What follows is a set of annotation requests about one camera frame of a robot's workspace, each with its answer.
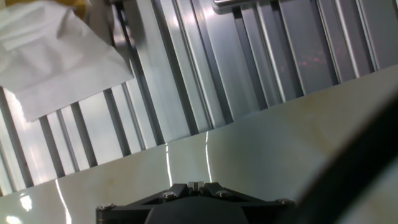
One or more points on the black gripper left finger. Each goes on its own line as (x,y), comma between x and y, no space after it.
(130,207)

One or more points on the square steel plate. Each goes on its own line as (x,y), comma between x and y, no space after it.
(230,2)

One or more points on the yellow plastic bag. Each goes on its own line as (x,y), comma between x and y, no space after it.
(79,6)

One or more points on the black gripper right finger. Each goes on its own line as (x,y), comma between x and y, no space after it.
(264,207)

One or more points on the marble pattern table mat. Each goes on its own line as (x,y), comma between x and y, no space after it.
(248,155)

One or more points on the white tissue sheet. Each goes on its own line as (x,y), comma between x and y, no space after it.
(56,62)

